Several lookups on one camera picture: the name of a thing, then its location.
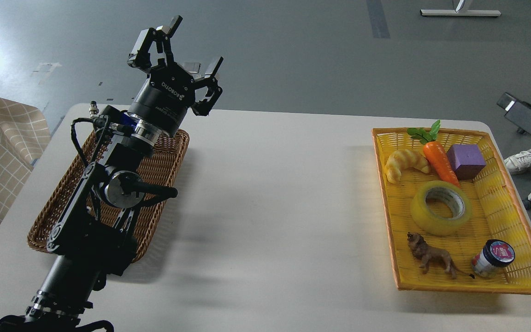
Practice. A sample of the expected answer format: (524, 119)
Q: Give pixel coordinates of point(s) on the yellow plastic basket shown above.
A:
(497, 213)

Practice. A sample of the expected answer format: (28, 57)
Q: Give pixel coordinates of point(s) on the yellow tape roll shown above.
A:
(446, 195)

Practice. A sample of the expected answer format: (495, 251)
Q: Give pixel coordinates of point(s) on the toy croissant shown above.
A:
(403, 159)

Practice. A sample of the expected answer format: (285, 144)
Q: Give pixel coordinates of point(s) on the white stand base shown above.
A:
(460, 9)

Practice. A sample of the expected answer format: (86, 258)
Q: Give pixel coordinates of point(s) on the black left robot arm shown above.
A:
(94, 235)

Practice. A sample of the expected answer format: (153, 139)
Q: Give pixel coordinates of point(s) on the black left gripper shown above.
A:
(166, 94)

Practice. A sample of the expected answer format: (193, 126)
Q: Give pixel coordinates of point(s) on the brown wicker basket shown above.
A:
(160, 169)

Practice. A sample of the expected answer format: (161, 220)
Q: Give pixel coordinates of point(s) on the purple cube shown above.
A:
(466, 160)

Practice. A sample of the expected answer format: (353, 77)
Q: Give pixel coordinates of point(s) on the small jar with pink lid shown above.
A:
(494, 256)

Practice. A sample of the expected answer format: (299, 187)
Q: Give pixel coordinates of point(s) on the white sneaker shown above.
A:
(518, 163)

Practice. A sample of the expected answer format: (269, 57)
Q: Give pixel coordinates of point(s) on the brown toy lion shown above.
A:
(421, 250)

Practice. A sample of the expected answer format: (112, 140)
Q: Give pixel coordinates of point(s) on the toy carrot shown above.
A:
(434, 152)

